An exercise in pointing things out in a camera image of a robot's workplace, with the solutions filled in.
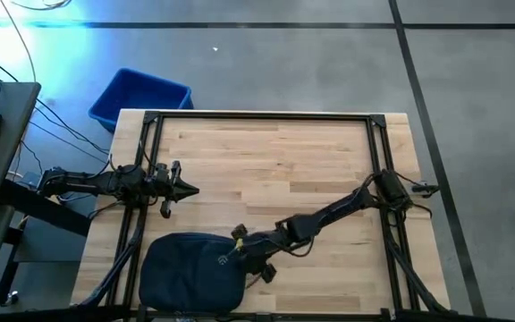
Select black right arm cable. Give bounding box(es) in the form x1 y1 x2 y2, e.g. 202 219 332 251
279 234 317 259

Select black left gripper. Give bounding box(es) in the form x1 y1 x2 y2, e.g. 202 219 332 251
148 159 201 220

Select white floor cable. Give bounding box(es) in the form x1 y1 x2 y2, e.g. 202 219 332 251
0 0 38 84

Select black power adapter box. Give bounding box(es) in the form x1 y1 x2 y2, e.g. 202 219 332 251
19 171 46 190

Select black floor cable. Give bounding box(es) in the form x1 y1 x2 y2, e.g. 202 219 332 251
0 41 110 165

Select black aluminium table frame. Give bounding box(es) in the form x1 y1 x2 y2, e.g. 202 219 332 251
74 109 453 322

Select blue plastic bin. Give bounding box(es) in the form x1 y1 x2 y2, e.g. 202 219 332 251
88 67 195 134

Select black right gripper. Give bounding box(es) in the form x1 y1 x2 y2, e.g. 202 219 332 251
224 231 282 284

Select navy blue backpack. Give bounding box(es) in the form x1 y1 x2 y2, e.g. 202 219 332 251
138 232 247 314

